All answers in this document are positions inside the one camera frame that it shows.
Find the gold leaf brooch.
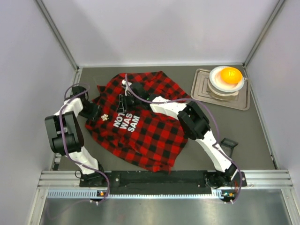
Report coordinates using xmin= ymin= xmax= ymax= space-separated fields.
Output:
xmin=100 ymin=114 xmax=109 ymax=121

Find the red black plaid shirt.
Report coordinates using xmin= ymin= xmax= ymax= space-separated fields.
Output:
xmin=85 ymin=71 xmax=189 ymax=173

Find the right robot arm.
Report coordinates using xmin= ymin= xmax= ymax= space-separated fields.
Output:
xmin=118 ymin=94 xmax=242 ymax=188

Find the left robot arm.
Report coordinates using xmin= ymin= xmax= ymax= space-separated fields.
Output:
xmin=45 ymin=83 xmax=106 ymax=187

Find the metal tray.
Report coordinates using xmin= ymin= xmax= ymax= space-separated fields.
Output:
xmin=190 ymin=68 xmax=250 ymax=111

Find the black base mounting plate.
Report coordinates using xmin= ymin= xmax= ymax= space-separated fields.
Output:
xmin=75 ymin=170 xmax=247 ymax=195

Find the stack of white paper plates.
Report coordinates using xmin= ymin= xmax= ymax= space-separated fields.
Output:
xmin=208 ymin=66 xmax=245 ymax=97

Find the orange ball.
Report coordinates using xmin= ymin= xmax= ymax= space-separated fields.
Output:
xmin=220 ymin=67 xmax=242 ymax=84

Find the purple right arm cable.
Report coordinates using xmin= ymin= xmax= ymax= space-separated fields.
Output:
xmin=124 ymin=74 xmax=242 ymax=203

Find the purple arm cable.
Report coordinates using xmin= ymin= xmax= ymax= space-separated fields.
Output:
xmin=124 ymin=74 xmax=242 ymax=203
xmin=58 ymin=83 xmax=111 ymax=204

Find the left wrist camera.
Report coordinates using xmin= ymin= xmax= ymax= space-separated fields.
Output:
xmin=70 ymin=86 xmax=87 ymax=98

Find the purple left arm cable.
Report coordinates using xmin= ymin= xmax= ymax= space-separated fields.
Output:
xmin=58 ymin=83 xmax=111 ymax=204

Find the perforated cable duct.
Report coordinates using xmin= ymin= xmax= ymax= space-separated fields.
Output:
xmin=47 ymin=189 xmax=229 ymax=199

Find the black metal bracket stand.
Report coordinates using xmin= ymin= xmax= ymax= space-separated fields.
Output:
xmin=220 ymin=138 xmax=239 ymax=158

